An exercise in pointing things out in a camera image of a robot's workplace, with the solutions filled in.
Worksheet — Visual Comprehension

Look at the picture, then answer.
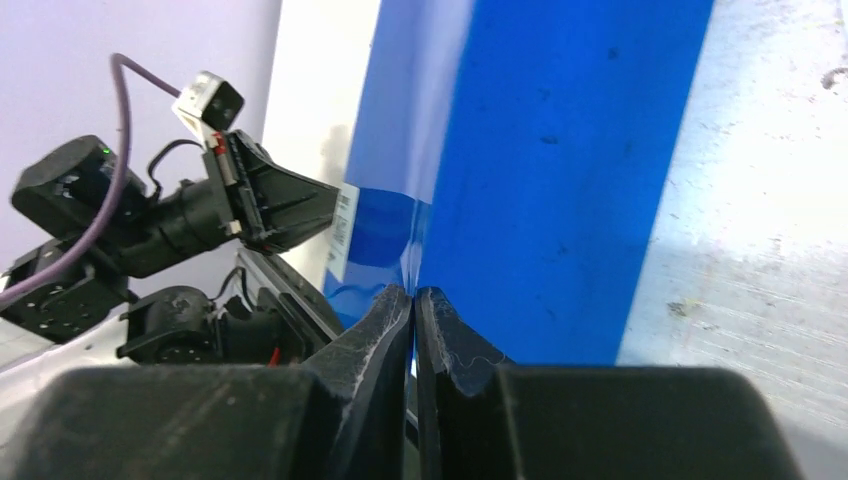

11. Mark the blue plastic folder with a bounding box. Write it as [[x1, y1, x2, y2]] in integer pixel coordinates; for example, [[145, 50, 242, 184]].
[[323, 1, 713, 365]]

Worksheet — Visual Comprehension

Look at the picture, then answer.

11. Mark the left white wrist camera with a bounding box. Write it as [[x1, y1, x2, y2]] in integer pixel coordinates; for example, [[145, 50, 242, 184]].
[[172, 71, 245, 137]]

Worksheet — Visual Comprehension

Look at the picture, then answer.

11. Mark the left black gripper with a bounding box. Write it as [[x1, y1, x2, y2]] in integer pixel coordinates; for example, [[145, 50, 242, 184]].
[[203, 130, 340, 255]]

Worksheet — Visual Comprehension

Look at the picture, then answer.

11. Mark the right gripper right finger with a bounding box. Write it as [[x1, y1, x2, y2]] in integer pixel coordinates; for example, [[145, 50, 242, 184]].
[[414, 287, 514, 479]]

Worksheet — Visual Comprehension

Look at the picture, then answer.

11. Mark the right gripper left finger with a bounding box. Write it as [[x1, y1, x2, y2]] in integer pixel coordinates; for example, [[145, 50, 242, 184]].
[[303, 285, 413, 479]]

